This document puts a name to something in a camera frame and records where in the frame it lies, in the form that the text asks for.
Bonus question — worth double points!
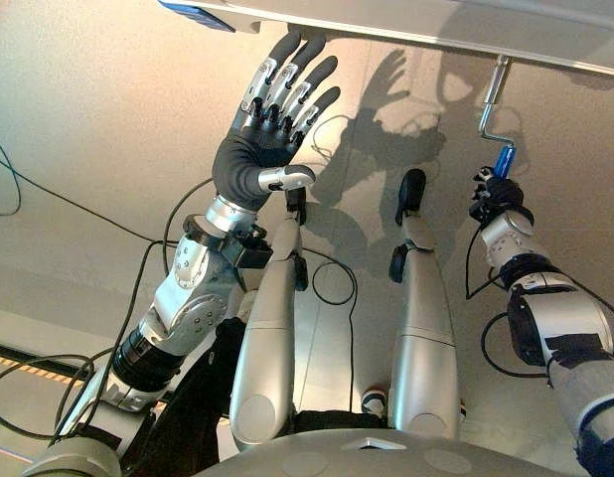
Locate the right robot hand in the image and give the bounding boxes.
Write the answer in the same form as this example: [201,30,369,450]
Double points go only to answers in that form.
[468,166,526,224]

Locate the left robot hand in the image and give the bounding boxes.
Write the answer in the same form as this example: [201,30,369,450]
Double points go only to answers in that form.
[211,29,343,212]

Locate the bed crank with blue handle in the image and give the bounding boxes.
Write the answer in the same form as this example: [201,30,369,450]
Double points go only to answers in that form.
[479,55,518,179]

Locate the right silver robot leg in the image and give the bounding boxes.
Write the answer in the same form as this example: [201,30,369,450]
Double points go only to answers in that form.
[387,168,461,441]

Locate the silver robot leg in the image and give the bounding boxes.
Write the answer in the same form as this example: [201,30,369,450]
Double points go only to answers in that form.
[229,184,310,452]
[387,168,461,441]

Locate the blue label on footboard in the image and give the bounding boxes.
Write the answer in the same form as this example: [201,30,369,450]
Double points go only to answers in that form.
[157,0,237,35]

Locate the left silver robot leg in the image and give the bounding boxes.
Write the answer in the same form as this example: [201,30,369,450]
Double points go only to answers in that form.
[229,184,310,452]

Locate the silver robot torso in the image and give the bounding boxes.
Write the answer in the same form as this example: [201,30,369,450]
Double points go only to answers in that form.
[195,427,594,477]

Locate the black cable on floor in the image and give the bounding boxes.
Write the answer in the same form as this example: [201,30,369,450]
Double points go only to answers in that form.
[0,114,359,441]

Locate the teal cable on floor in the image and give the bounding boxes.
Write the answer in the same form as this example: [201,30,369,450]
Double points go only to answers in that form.
[0,124,23,218]

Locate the black yellow striped floor rail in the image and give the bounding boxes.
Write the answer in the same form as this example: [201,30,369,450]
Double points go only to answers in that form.
[0,340,97,390]

